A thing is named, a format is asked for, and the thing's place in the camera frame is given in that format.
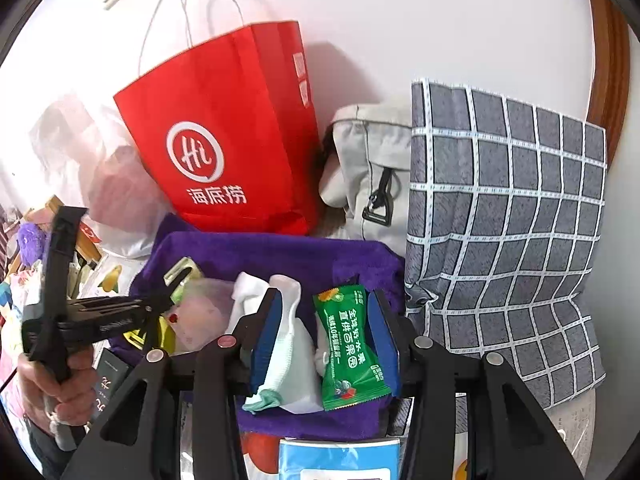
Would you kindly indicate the green snack packet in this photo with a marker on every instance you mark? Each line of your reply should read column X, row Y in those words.
column 350, row 350

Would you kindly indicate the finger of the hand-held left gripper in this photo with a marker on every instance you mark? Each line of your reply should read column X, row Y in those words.
column 154, row 332
column 170, row 292

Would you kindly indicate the grey checked cushion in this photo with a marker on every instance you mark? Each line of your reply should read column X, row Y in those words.
column 500, row 210

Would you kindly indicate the white fluffy towel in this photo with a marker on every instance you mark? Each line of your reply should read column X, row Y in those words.
column 295, row 355

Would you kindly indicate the purple towel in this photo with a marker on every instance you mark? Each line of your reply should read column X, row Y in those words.
column 300, row 260

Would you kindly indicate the mint green cloth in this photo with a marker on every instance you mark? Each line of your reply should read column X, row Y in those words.
column 262, row 400

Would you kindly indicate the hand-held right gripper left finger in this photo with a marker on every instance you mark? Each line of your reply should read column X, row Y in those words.
column 265, row 345

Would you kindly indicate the purple plush toy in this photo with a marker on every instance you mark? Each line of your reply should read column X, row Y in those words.
column 32, row 240

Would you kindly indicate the blue tissue pack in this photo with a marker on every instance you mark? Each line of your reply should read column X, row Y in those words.
column 340, row 460

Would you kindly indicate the red paper bag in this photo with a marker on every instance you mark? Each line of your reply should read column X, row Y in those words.
column 225, row 110

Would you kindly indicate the wooden door frame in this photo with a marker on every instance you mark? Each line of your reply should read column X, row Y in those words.
column 607, row 60

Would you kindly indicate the yellow black cloth bag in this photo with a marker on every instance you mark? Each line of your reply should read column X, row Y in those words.
column 166, row 335

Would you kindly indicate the grey backpack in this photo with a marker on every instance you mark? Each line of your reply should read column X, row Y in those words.
column 370, row 150

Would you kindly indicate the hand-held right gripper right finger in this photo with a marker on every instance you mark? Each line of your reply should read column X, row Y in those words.
column 385, row 345

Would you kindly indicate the person's left hand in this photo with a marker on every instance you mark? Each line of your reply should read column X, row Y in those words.
column 75, row 395

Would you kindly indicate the green patterned tissue packet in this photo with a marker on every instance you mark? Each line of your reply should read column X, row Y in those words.
column 180, row 266

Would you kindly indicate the white plastic shopping bag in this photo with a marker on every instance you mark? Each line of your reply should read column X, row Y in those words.
column 115, row 195

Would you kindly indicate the pastel printed quilt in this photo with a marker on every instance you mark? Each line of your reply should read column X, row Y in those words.
column 20, row 285

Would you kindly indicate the dark green tea box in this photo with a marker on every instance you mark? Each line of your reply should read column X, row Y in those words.
column 111, row 380

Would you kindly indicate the fruit print tablecloth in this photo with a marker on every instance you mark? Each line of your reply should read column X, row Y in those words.
column 575, row 425

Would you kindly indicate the wooden headboard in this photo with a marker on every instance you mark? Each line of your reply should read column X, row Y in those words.
column 50, row 205

